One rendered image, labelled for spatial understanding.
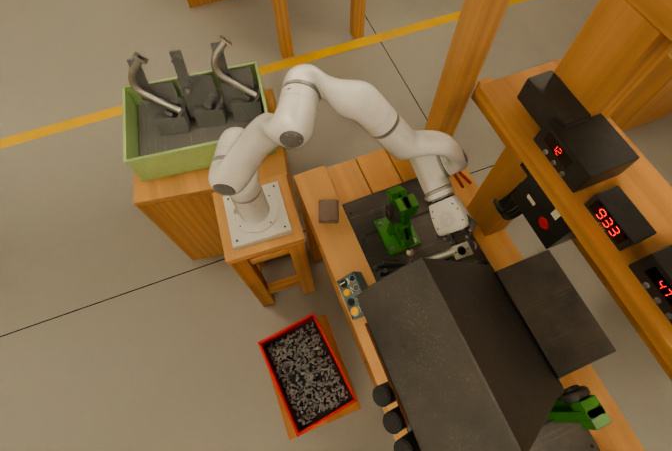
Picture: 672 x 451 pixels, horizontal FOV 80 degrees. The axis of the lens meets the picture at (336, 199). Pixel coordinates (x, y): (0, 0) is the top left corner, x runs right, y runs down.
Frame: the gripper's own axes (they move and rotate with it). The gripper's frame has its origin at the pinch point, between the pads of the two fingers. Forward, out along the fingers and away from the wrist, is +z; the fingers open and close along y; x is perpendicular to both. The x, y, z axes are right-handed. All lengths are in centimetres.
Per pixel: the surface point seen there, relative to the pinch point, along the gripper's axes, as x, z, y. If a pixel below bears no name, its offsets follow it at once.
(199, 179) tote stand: -6, -66, -98
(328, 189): 15, -37, -50
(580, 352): -0.2, 34.8, 17.3
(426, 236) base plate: 27.4, -5.1, -23.9
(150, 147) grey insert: -16, -88, -110
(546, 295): 3.8, 20.0, 14.4
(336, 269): 1, -7, -50
